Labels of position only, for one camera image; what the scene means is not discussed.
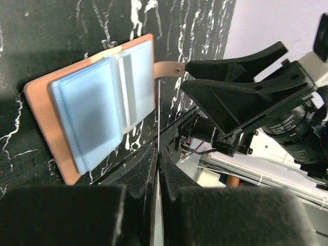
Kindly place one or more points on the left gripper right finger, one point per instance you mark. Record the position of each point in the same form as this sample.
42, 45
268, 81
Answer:
194, 215

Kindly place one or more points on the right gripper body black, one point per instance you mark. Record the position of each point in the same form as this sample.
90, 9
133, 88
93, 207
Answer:
293, 122

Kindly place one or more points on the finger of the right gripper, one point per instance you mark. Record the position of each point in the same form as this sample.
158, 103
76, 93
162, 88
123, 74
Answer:
232, 107
242, 69

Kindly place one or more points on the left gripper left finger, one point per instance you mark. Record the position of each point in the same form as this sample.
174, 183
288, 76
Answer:
119, 212

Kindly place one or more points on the white card black stripe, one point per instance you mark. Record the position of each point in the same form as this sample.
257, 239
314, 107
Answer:
157, 226

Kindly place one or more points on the white card magnetic stripe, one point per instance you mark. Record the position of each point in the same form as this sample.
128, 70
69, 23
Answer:
137, 83

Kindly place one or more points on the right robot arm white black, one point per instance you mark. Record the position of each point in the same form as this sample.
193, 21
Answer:
267, 149

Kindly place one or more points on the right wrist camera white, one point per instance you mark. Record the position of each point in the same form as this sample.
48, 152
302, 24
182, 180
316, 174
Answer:
315, 62

